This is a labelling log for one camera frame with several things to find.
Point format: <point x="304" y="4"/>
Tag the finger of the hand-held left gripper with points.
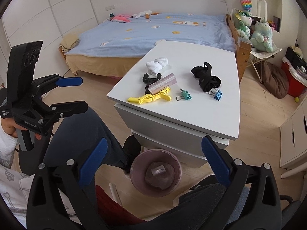
<point x="70" y="81"/>
<point x="72" y="107"/>

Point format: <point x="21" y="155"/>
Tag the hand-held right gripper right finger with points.
<point x="215" y="161"/>

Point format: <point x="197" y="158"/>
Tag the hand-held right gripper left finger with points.
<point x="94" y="165"/>

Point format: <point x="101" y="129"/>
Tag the pink trash bin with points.
<point x="139" y="167"/>

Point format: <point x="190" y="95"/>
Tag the blue binder clip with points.
<point x="217" y="95"/>

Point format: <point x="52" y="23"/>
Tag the yellow plastic clip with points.
<point x="144" y="98"/>

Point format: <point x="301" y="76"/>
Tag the green binder clip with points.
<point x="186" y="94"/>

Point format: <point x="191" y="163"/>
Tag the black sock bundle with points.
<point x="206" y="81"/>

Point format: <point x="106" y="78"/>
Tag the white socks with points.
<point x="156" y="64"/>

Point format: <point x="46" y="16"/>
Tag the pink patterned box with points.
<point x="163" y="82"/>

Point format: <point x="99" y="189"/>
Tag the person's left hand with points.
<point x="8" y="125"/>

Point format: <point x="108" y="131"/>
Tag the person's left leg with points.
<point x="91" y="129"/>

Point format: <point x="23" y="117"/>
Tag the person's leg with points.
<point x="91" y="129"/>
<point x="199" y="202"/>

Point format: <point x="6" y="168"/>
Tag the yellow bed skirt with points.
<point x="96" y="64"/>

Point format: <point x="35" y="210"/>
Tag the beige folded pillow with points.
<point x="68" y="42"/>

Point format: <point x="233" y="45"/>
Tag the person's left black shoe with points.
<point x="132" y="146"/>

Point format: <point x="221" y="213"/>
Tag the person's right leg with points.
<point x="199" y="202"/>

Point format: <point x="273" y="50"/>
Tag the red cloth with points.
<point x="112" y="208"/>

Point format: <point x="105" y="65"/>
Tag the white wardrobe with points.
<point x="60" y="9"/>

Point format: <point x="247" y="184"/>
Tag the white drawer table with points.
<point x="156" y="118"/>

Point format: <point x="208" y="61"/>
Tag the white drawer cabinet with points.
<point x="292" y="143"/>

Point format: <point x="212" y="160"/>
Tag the black forked attachment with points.
<point x="150" y="79"/>

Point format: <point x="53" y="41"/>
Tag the pink plush toy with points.
<point x="121" y="18"/>

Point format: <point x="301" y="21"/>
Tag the person's white printed top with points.
<point x="16" y="191"/>

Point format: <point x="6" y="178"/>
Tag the bed with blue blanket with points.
<point x="144" y="33"/>

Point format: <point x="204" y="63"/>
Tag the white goose plush toy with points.
<point x="141" y="14"/>

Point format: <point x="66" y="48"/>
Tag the brown cushion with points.
<point x="275" y="81"/>

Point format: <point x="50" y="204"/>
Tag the red cooler box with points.
<point x="295" y="86"/>

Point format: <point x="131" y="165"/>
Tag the beige folding chair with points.
<point x="261" y="55"/>

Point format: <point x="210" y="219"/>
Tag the black bag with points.
<point x="291" y="55"/>

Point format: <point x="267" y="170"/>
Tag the teal plush toy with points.
<point x="260" y="33"/>

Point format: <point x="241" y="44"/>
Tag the green dragon plush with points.
<point x="243" y="19"/>

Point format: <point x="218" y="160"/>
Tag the white wall switch plate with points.
<point x="110" y="7"/>

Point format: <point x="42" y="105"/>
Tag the wooden bed frame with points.
<point x="242" y="52"/>

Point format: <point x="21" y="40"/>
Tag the black picture frame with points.
<point x="276" y="24"/>

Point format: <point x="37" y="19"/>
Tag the white metal loop frame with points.
<point x="265" y="9"/>

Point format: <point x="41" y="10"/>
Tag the white wall shelf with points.
<point x="275" y="4"/>

